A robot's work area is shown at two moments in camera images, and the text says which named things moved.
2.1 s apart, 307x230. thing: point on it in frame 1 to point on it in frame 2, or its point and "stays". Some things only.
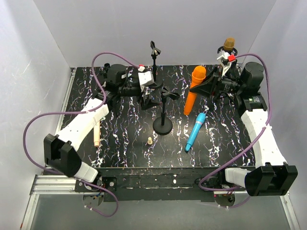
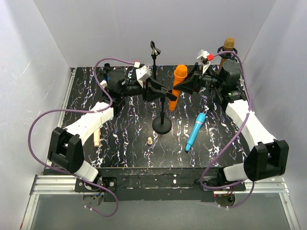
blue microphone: [200, 119] stays
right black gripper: [215, 83] to [196, 79]
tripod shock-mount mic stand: [229, 51] stays
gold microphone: [229, 44] stays
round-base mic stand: [163, 125] stays
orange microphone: [198, 74] to [181, 71]
